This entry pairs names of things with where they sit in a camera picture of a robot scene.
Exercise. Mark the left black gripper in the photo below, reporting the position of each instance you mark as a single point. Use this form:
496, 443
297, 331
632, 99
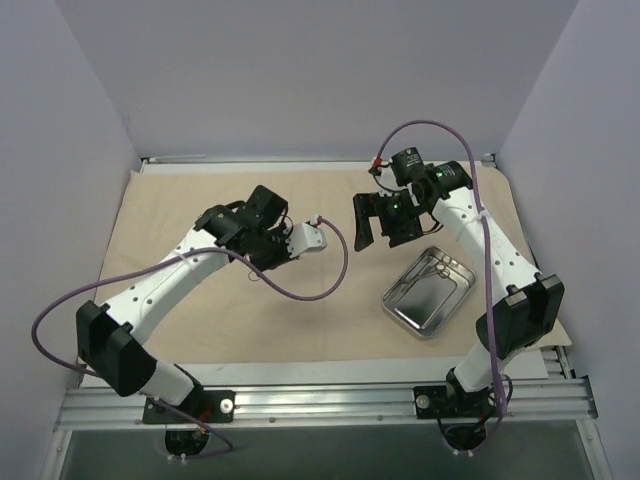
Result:
273, 250

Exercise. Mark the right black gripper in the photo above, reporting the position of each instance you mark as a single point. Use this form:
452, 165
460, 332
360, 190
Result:
382, 220

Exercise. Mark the metal instrument tray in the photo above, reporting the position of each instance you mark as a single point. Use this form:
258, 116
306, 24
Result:
424, 307

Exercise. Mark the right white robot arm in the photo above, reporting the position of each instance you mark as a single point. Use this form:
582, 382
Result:
522, 304

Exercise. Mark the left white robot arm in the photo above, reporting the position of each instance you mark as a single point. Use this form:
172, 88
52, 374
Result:
111, 336

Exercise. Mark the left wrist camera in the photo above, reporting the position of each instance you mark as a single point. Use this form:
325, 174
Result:
306, 237

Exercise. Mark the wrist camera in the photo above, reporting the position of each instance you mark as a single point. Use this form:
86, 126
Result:
306, 237
401, 169

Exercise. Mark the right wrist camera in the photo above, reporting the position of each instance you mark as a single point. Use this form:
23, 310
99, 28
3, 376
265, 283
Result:
401, 169

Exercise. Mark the back aluminium rail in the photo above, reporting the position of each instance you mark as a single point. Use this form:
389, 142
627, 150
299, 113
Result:
188, 158

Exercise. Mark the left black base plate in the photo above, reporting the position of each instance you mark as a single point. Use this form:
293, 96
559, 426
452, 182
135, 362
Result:
206, 406

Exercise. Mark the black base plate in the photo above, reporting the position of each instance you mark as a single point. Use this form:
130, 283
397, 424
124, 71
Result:
442, 400
206, 406

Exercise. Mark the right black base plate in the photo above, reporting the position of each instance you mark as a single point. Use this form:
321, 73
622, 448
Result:
442, 400

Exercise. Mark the front aluminium rail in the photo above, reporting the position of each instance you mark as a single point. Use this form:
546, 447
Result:
97, 409

